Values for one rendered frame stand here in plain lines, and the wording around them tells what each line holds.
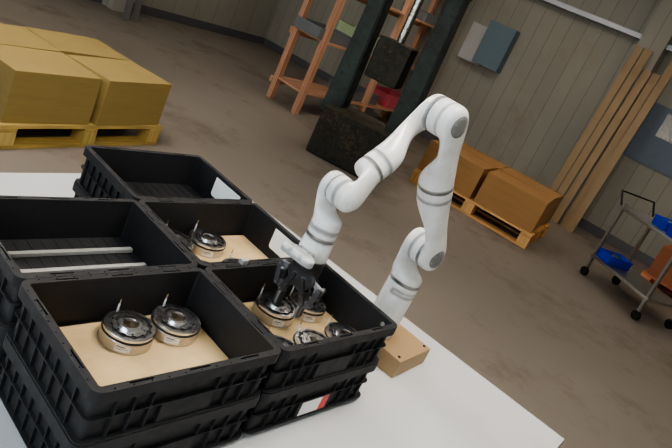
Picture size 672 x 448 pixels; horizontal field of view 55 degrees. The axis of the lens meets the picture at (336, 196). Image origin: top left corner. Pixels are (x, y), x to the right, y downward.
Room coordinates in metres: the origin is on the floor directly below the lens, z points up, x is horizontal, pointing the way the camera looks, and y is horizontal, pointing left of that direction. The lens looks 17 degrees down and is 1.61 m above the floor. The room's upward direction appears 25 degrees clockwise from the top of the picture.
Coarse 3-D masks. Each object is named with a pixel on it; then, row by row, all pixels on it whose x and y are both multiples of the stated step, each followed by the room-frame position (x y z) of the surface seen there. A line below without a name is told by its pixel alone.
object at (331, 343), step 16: (208, 272) 1.28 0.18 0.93; (336, 272) 1.57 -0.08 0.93; (224, 288) 1.24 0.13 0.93; (352, 288) 1.52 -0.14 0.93; (240, 304) 1.21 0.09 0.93; (368, 304) 1.48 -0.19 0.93; (256, 320) 1.18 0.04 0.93; (272, 336) 1.14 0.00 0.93; (336, 336) 1.25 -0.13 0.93; (352, 336) 1.28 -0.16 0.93; (368, 336) 1.33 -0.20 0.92; (384, 336) 1.39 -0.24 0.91; (288, 352) 1.12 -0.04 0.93; (304, 352) 1.16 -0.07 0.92; (320, 352) 1.21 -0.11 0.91
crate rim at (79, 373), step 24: (24, 288) 0.95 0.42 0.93; (216, 288) 1.23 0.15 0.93; (48, 312) 0.92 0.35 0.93; (240, 312) 1.18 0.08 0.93; (48, 336) 0.88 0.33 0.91; (264, 336) 1.13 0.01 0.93; (72, 360) 0.84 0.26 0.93; (240, 360) 1.02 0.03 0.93; (264, 360) 1.07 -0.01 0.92; (96, 384) 0.81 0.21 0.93; (120, 384) 0.83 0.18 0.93; (144, 384) 0.86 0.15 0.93; (168, 384) 0.90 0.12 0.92
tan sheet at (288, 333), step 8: (248, 304) 1.40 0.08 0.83; (296, 320) 1.43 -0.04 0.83; (272, 328) 1.35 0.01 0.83; (280, 328) 1.36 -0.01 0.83; (288, 328) 1.38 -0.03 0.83; (296, 328) 1.39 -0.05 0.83; (304, 328) 1.41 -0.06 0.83; (312, 328) 1.42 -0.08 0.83; (320, 328) 1.44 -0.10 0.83; (288, 336) 1.34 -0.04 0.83
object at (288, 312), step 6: (264, 294) 1.42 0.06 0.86; (270, 294) 1.44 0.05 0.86; (258, 300) 1.38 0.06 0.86; (264, 300) 1.39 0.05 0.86; (288, 300) 1.44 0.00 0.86; (264, 306) 1.37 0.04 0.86; (270, 306) 1.38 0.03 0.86; (288, 306) 1.42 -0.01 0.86; (294, 306) 1.43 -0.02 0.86; (270, 312) 1.35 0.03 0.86; (276, 312) 1.37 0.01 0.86; (282, 312) 1.38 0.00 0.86; (288, 312) 1.39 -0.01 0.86; (282, 318) 1.36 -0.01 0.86; (288, 318) 1.37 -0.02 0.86
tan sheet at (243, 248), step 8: (232, 240) 1.70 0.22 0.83; (240, 240) 1.72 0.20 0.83; (248, 240) 1.74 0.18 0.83; (232, 248) 1.65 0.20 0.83; (240, 248) 1.67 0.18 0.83; (248, 248) 1.69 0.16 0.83; (256, 248) 1.71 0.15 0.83; (200, 256) 1.52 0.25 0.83; (224, 256) 1.58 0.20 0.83; (232, 256) 1.60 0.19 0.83; (240, 256) 1.62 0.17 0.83; (248, 256) 1.64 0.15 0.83; (256, 256) 1.67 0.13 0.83; (264, 256) 1.69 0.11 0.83
